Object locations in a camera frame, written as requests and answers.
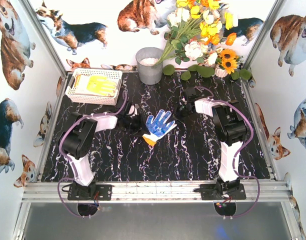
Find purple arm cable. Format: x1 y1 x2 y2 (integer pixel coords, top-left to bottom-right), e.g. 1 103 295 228
194 86 261 218
57 90 129 218

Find white glove orange cuff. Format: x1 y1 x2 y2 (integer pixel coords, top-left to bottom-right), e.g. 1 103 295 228
142 109 177 147
74 75 117 97

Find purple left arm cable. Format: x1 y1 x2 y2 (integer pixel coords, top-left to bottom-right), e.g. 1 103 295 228
57 90 129 218

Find small sunflower pot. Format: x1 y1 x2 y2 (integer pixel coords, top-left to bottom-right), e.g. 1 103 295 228
214 48 252 82

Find aluminium front rail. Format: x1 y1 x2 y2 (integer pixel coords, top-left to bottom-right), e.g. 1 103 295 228
21 179 292 203

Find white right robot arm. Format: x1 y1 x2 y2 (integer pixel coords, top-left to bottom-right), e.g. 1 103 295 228
173 86 249 183

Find artificial flower bouquet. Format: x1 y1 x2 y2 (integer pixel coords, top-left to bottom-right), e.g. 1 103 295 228
159 0 242 71

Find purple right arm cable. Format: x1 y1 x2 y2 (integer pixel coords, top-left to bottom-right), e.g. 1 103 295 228
194 86 261 218

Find grey metal bucket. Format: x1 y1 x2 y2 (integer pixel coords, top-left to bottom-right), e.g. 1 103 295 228
135 47 163 85

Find white glove orange cuff top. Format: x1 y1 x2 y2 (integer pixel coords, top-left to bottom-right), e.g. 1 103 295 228
142 109 177 147

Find white plastic storage basket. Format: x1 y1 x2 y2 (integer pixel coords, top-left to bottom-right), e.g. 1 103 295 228
65 68 123 106

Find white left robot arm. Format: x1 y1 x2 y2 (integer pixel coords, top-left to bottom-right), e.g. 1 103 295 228
58 102 149 187

